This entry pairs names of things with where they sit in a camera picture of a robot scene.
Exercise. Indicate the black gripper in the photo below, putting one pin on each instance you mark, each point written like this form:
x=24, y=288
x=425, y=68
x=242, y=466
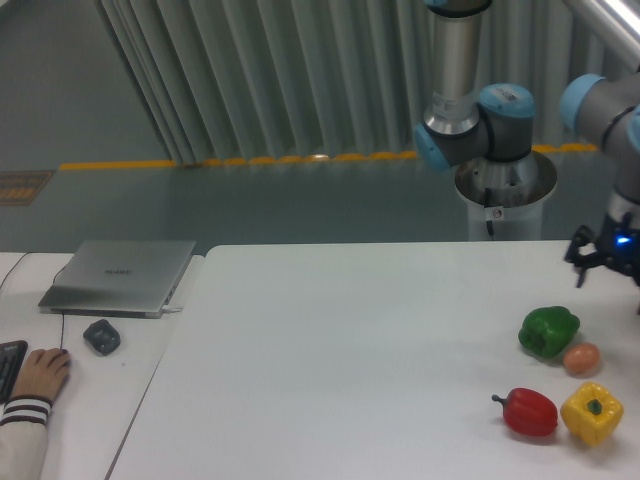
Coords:
x=618, y=242

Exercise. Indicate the green bell pepper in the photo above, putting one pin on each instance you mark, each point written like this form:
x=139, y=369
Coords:
x=547, y=331

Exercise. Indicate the black computer mouse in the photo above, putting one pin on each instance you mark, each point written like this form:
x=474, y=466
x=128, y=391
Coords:
x=64, y=360

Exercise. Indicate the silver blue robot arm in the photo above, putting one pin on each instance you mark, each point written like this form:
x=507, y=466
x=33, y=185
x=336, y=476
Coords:
x=486, y=137

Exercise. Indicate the striped cuff white sleeve forearm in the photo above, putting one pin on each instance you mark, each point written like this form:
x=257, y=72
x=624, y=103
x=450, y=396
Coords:
x=24, y=437

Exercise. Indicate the person's right hand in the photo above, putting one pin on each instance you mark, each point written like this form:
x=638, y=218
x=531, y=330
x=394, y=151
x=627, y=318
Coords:
x=40, y=377

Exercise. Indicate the brown egg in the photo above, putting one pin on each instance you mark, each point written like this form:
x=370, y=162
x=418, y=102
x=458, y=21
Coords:
x=581, y=358

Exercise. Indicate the yellow bell pepper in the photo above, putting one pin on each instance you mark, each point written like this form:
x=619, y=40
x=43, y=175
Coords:
x=592, y=413

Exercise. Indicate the red bell pepper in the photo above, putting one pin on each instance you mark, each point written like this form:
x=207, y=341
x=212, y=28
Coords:
x=528, y=412

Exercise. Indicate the grey pleated curtain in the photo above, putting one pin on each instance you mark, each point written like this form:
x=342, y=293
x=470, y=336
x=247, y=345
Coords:
x=253, y=79

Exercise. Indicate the white laptop plug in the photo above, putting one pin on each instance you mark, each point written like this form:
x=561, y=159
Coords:
x=170, y=309

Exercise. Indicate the silver closed laptop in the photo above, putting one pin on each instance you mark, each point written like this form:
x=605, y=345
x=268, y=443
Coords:
x=120, y=278

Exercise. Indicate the small black device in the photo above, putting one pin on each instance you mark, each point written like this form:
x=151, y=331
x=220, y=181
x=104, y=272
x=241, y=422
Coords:
x=102, y=337

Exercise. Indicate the black keyboard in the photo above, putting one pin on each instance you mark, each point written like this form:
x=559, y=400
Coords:
x=12, y=355

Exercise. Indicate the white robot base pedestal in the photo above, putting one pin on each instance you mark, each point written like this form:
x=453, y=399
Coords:
x=505, y=201

